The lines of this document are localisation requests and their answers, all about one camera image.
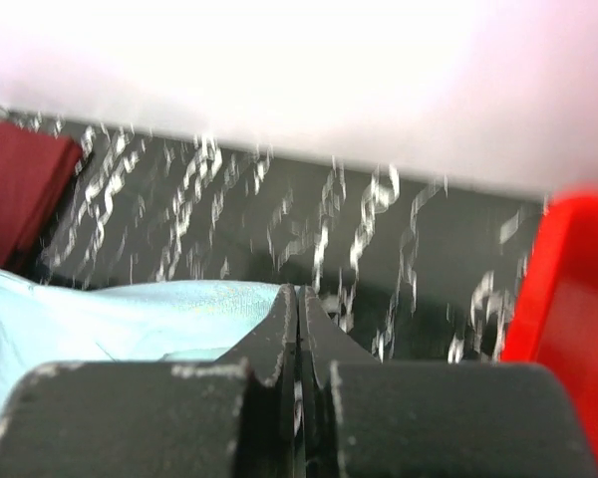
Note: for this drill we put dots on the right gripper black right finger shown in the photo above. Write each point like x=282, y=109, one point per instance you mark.
x=322, y=347

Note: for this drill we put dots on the red plastic bin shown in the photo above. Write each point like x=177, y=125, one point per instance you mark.
x=555, y=321

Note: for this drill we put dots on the folded dark red t-shirt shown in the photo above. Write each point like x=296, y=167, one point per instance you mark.
x=35, y=169

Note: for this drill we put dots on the blue-grey t-shirt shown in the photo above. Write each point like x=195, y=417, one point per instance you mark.
x=197, y=320

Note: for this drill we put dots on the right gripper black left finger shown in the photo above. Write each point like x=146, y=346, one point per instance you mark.
x=266, y=435

